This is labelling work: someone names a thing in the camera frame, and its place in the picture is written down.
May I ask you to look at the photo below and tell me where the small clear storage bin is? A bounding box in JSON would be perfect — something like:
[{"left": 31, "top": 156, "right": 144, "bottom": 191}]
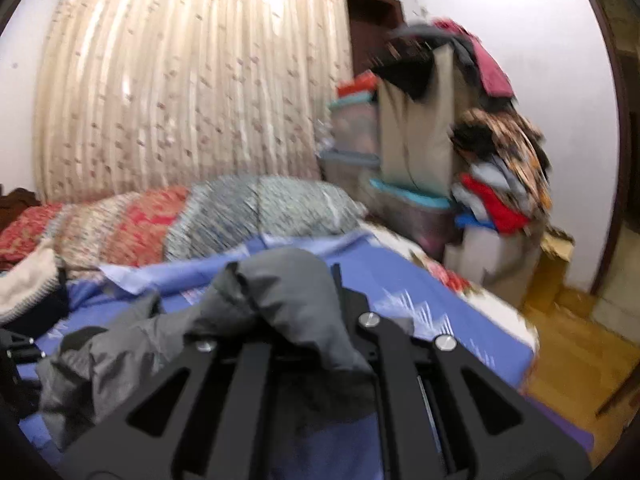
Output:
[{"left": 329, "top": 95, "right": 381, "bottom": 155}]

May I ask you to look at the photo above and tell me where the dark wooden door frame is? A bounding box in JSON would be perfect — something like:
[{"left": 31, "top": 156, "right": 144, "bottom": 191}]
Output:
[{"left": 569, "top": 0, "right": 640, "bottom": 303}]

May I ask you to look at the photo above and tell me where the white floral mattress cover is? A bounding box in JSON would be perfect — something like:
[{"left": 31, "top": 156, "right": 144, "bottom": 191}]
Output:
[{"left": 360, "top": 220, "right": 542, "bottom": 356}]

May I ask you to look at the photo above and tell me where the beige leaf-print curtain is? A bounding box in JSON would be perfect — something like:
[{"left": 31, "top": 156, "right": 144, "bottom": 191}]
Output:
[{"left": 32, "top": 0, "right": 355, "bottom": 205}]

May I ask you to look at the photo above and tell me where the dark wooden wardrobe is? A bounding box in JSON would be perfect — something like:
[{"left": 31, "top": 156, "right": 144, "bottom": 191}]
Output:
[{"left": 344, "top": 0, "right": 407, "bottom": 92}]

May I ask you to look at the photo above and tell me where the carved wooden headboard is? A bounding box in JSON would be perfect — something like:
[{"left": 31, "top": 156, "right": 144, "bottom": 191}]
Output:
[{"left": 0, "top": 187, "right": 42, "bottom": 212}]

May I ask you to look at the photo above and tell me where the large teal-lid storage bin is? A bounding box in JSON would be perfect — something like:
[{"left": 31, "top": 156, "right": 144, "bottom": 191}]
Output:
[{"left": 369, "top": 178, "right": 458, "bottom": 263}]

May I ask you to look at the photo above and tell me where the pile of mixed clothes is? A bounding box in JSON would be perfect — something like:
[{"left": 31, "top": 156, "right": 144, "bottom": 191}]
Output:
[{"left": 382, "top": 16, "right": 517, "bottom": 102}]

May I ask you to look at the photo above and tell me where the beige fabric garment bag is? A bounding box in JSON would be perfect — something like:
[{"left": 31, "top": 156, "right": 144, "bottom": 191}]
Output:
[{"left": 376, "top": 42, "right": 468, "bottom": 197}]

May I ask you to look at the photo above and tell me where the red folded cloth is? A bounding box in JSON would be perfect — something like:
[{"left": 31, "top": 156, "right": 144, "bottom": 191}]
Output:
[{"left": 336, "top": 71, "right": 378, "bottom": 102}]

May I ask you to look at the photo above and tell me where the red garment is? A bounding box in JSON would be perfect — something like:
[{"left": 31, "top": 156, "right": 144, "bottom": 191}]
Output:
[{"left": 459, "top": 174, "right": 532, "bottom": 235}]

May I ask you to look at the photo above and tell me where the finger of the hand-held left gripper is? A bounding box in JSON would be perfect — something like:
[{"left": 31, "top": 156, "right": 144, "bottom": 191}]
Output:
[{"left": 0, "top": 328, "right": 47, "bottom": 367}]

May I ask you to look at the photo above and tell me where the black and white knit sweater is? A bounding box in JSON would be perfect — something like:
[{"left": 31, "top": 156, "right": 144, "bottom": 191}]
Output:
[{"left": 0, "top": 240, "right": 68, "bottom": 336}]

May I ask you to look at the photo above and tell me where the grey puffer jacket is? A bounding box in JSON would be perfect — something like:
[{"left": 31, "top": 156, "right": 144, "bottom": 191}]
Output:
[{"left": 36, "top": 247, "right": 416, "bottom": 453}]

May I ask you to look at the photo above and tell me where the orange black patterned garment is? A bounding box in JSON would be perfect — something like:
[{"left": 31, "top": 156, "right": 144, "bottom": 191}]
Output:
[{"left": 449, "top": 106, "right": 553, "bottom": 213}]

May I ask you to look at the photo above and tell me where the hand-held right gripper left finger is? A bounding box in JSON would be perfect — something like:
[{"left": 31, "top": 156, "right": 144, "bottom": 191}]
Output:
[{"left": 60, "top": 339, "right": 282, "bottom": 480}]

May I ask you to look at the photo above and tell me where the cardboard box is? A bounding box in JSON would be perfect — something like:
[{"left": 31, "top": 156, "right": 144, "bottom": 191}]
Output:
[{"left": 522, "top": 229, "right": 577, "bottom": 313}]

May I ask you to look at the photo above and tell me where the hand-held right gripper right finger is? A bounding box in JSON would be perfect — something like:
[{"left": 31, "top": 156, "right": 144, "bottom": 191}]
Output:
[{"left": 330, "top": 263, "right": 592, "bottom": 480}]

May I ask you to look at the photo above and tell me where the white box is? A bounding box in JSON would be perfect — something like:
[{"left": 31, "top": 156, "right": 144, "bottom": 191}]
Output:
[{"left": 444, "top": 225, "right": 547, "bottom": 308}]

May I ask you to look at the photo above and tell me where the grey lidded storage bin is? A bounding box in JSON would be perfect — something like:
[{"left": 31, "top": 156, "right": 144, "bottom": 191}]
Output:
[{"left": 319, "top": 149, "right": 382, "bottom": 198}]

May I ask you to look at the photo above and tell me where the red floral patchwork quilt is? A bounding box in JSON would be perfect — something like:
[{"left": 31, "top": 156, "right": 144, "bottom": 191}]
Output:
[{"left": 0, "top": 186, "right": 193, "bottom": 281}]

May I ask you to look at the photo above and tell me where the teal patterned pillow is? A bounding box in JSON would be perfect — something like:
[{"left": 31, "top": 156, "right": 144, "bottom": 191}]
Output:
[{"left": 162, "top": 175, "right": 368, "bottom": 263}]

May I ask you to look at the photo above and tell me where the blue printed bedsheet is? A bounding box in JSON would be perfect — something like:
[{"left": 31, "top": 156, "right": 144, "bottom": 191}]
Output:
[{"left": 15, "top": 232, "right": 596, "bottom": 480}]

